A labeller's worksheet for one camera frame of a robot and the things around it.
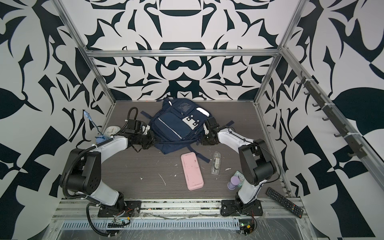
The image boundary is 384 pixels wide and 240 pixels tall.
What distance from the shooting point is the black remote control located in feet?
2.44

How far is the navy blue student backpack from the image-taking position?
3.02ft

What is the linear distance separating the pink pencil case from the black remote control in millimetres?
359

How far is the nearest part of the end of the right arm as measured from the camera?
69 centimetres

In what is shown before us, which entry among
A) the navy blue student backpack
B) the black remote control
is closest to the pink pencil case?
the navy blue student backpack

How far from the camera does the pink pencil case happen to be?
808 mm

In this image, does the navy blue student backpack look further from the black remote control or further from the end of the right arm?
the black remote control

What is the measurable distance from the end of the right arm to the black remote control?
0.40 metres

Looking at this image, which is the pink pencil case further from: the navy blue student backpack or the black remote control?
the black remote control
